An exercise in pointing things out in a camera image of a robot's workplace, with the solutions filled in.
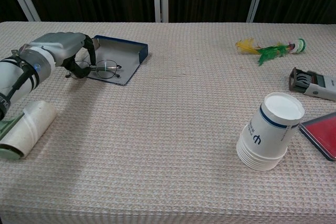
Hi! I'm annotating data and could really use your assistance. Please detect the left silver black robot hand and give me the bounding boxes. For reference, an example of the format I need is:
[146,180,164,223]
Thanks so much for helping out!
[29,31,97,79]

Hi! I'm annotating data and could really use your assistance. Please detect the thin black frame eyeglasses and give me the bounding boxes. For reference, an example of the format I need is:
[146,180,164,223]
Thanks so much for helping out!
[65,59,123,80]

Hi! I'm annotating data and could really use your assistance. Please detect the blue glasses case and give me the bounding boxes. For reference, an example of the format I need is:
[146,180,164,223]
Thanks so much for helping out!
[88,35,149,86]

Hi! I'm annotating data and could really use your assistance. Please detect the beige waffle tablecloth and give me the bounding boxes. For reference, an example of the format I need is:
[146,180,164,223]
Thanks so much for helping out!
[0,21,336,224]

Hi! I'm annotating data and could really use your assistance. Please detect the green yellow feather shuttlecock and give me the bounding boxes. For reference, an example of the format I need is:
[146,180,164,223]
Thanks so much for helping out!
[235,37,307,67]

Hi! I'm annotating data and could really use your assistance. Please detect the white paper cup stack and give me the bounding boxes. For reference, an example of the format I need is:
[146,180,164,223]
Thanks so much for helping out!
[235,92,306,172]

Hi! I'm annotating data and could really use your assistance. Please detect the grey date stamp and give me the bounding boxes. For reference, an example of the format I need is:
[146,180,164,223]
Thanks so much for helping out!
[288,67,336,102]

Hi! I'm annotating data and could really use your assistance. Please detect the red ink pad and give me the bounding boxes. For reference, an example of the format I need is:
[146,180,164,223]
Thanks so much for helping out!
[298,111,336,162]

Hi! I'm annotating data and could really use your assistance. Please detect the white lint roller green handle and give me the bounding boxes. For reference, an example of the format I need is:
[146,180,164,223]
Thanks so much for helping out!
[0,100,58,161]

